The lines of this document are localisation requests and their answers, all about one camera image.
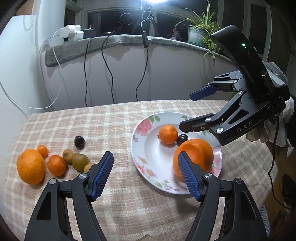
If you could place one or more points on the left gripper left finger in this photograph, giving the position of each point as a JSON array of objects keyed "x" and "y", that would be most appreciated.
[{"x": 50, "y": 219}]

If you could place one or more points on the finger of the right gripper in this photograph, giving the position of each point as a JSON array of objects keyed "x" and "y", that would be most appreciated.
[
  {"x": 218, "y": 124},
  {"x": 229, "y": 82}
]

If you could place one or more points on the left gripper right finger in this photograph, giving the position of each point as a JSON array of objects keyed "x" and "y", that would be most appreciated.
[{"x": 241, "y": 217}]

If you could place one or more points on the dark plum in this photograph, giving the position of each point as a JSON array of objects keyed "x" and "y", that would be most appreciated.
[
  {"x": 181, "y": 139},
  {"x": 79, "y": 142}
]

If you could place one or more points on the mandarin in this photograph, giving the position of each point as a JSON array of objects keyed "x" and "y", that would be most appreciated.
[
  {"x": 168, "y": 134},
  {"x": 56, "y": 165}
]

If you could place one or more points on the green kiwi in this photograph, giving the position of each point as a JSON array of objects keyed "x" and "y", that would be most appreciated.
[{"x": 79, "y": 161}]

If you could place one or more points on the large orange in plate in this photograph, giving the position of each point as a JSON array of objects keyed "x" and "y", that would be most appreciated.
[{"x": 199, "y": 151}]

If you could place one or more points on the striped blue cloth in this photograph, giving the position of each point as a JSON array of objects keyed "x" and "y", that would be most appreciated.
[{"x": 264, "y": 215}]

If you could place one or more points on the large orange on cloth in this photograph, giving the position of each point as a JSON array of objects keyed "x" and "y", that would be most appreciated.
[{"x": 31, "y": 167}]

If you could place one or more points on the potted spider plant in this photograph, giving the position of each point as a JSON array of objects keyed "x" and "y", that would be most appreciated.
[{"x": 200, "y": 28}]

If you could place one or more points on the floral white plate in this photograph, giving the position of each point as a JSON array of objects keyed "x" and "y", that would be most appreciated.
[{"x": 153, "y": 159}]

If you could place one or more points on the small brown kiwi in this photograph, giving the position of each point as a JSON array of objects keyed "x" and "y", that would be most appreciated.
[{"x": 67, "y": 156}]

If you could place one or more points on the small kumquat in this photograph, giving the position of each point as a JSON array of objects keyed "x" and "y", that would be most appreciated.
[{"x": 42, "y": 149}]

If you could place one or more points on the plaid beige tablecloth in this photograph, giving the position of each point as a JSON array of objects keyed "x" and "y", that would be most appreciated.
[{"x": 129, "y": 207}]

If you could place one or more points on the black tripod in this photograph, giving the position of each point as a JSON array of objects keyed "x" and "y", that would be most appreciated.
[{"x": 148, "y": 18}]

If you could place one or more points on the black power box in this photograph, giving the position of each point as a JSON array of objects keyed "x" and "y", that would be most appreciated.
[{"x": 89, "y": 33}]

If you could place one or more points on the white power adapter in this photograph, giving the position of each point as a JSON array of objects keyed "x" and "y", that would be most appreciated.
[{"x": 71, "y": 32}]

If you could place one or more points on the grey sill mat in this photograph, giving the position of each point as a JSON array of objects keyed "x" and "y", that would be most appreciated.
[{"x": 71, "y": 50}]

